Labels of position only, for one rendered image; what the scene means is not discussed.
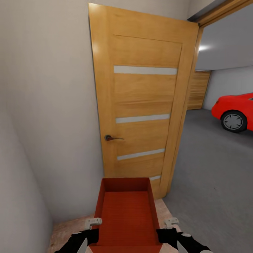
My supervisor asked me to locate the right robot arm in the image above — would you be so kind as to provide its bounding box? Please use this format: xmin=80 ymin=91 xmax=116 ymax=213
xmin=157 ymin=217 xmax=213 ymax=253

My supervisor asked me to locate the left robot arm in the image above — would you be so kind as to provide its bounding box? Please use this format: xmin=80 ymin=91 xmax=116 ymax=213
xmin=55 ymin=218 xmax=102 ymax=253

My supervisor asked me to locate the storage box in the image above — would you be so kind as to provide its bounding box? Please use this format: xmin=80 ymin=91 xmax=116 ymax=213
xmin=89 ymin=177 xmax=163 ymax=253

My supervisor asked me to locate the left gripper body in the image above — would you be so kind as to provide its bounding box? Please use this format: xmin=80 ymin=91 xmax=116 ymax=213
xmin=85 ymin=229 xmax=99 ymax=245

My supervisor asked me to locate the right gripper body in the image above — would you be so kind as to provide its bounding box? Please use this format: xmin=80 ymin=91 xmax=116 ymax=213
xmin=157 ymin=227 xmax=177 ymax=246

